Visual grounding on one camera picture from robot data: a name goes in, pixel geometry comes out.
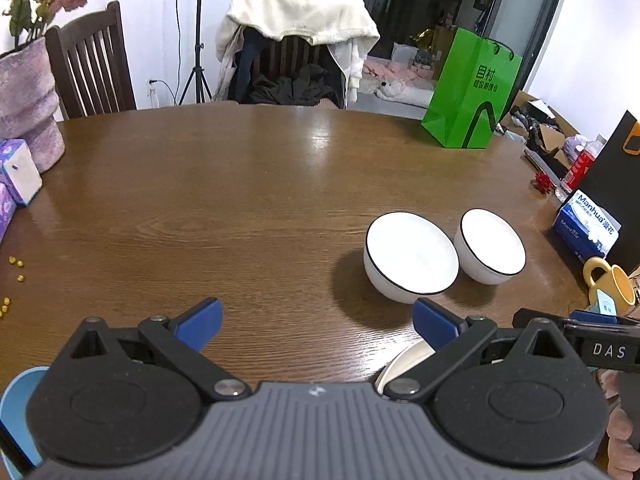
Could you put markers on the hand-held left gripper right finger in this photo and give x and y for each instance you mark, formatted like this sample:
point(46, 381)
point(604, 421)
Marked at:
point(435, 322)

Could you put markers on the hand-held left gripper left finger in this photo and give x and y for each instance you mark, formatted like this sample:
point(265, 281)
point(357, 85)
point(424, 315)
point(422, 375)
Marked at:
point(200, 320)

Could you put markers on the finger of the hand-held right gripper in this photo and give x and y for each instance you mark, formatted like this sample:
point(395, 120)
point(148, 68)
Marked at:
point(592, 317)

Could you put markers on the large cream plate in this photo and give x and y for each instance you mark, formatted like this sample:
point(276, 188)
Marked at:
point(400, 367)

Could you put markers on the large white black-rimmed bowl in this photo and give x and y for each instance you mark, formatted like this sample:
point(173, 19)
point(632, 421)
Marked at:
point(410, 255)

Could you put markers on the blue bowl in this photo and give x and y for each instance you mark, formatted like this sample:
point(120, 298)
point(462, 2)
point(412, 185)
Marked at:
point(17, 400)

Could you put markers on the person's right hand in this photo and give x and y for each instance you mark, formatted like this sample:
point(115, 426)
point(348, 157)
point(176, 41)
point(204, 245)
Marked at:
point(620, 445)

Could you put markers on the small light blue carton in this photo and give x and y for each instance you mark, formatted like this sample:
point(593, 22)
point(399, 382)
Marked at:
point(605, 305)

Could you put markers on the yellow mug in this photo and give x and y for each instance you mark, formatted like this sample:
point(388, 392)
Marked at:
point(617, 285)

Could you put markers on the blue tissue box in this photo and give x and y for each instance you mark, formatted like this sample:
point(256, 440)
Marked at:
point(580, 230)

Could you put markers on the small white black-rimmed bowl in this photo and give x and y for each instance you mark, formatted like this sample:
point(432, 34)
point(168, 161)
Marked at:
point(492, 242)

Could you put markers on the black paper bag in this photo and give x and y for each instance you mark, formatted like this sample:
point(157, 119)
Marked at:
point(615, 180)

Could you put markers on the red flower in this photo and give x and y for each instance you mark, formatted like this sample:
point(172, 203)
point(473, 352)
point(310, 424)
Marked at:
point(541, 182)

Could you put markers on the red label water bottle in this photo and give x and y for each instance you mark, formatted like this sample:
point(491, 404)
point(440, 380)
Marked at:
point(580, 165)

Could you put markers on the open cardboard box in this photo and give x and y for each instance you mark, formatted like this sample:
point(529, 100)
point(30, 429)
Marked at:
point(545, 135)

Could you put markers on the scattered yellow kernels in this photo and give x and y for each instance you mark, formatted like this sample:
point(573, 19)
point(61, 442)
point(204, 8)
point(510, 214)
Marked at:
point(20, 261)

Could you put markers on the purple tissue pack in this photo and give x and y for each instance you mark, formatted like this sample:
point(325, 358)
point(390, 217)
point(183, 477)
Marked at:
point(4, 210)
point(20, 175)

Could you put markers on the green paper bag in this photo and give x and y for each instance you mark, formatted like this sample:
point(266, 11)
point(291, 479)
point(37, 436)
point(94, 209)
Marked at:
point(465, 95)

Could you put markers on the white plush toy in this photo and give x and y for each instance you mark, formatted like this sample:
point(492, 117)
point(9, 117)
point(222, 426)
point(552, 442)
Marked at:
point(395, 91)

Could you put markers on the black crumpled clothes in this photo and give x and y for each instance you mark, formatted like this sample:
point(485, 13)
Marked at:
point(290, 90)

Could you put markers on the pink bedding pile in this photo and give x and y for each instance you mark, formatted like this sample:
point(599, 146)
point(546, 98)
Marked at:
point(395, 67)

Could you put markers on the dark blue garment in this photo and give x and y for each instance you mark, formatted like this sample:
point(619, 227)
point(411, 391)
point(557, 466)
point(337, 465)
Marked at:
point(247, 60)

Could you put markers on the purple textured vase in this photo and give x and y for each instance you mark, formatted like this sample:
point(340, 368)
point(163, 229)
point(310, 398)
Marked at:
point(30, 110)

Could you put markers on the clothes-draped wooden chair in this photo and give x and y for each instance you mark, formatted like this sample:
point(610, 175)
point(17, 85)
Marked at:
point(290, 55)

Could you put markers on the dark wooden chair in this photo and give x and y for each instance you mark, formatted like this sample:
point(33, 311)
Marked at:
point(90, 60)

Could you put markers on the black tripod stand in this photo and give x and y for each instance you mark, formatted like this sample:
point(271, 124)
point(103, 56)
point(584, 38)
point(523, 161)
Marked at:
point(199, 35)

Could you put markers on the dark framed glass door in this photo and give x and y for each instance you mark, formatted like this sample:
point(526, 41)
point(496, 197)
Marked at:
point(542, 20)

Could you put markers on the chair draped with clothes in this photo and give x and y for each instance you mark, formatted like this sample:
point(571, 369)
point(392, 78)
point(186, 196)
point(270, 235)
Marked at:
point(300, 10)

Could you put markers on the white wall socket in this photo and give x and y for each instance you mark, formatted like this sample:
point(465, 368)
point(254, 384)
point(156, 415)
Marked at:
point(153, 92)

